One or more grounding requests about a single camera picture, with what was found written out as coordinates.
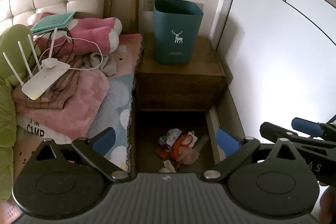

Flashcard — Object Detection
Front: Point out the teal cloth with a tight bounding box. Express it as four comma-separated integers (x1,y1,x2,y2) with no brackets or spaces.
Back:
30,11,76,33

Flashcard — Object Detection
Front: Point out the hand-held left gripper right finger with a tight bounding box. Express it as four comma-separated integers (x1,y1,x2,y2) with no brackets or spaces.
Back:
202,129,307,183

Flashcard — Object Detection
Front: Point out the white router with antennas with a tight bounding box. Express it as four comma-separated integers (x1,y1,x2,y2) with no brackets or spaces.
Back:
3,27,72,101

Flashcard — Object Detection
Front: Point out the folded pink blanket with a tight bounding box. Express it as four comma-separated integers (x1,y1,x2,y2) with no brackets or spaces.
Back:
12,56,111,142

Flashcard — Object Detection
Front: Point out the green plush cushion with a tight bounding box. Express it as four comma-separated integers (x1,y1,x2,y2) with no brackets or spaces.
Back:
0,24,40,204

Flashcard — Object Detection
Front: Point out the pink lace-edged mat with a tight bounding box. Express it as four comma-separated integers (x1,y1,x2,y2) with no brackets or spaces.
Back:
104,33,144,79

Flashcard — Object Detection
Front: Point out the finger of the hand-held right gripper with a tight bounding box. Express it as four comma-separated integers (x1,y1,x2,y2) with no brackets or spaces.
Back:
291,115,336,138
260,122,336,153

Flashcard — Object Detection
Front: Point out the orange plastic bag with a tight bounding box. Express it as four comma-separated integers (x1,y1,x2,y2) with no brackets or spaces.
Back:
154,134,198,159

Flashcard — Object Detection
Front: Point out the white and blue wrapper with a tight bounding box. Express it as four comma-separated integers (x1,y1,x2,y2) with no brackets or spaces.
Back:
159,128,182,151

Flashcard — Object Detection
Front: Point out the grey beige cloth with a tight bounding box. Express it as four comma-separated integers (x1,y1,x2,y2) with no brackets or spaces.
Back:
80,52,118,77

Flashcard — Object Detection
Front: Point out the small white wrapper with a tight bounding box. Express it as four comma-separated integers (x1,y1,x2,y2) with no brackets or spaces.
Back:
163,159,180,171

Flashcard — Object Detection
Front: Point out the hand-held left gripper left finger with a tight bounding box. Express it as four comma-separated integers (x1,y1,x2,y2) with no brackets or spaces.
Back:
25,127,131,183

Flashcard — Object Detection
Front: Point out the clear plastic bag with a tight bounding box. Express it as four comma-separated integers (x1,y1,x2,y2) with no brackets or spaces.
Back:
175,147,200,165

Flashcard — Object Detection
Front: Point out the white cable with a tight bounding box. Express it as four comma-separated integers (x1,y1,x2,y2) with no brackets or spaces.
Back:
54,34,106,73

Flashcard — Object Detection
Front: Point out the pink plush toy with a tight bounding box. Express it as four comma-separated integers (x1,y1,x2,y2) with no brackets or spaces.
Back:
27,13,123,54

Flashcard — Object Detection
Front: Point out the white wardrobe with taupe panels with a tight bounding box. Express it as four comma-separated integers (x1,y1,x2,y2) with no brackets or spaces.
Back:
209,0,336,140

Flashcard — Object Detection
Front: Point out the black cable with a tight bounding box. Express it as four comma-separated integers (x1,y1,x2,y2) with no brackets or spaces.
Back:
34,27,77,59

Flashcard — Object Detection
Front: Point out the white cloth with black print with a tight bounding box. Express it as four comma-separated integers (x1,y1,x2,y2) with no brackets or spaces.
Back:
17,115,72,147

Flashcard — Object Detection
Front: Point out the person's right hand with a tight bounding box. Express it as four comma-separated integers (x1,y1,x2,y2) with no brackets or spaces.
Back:
318,182,336,224

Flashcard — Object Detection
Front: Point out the dark wooden nightstand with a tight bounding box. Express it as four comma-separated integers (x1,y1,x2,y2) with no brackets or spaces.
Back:
135,32,232,112

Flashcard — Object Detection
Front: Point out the teal bin with deer print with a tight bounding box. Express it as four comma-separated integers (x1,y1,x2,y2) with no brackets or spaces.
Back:
153,0,204,65

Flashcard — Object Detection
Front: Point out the beige wall socket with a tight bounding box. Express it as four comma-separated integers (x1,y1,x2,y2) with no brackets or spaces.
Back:
143,0,156,12

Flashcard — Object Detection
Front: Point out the blue quilt with circles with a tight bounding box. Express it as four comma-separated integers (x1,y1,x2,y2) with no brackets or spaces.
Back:
86,72,136,172

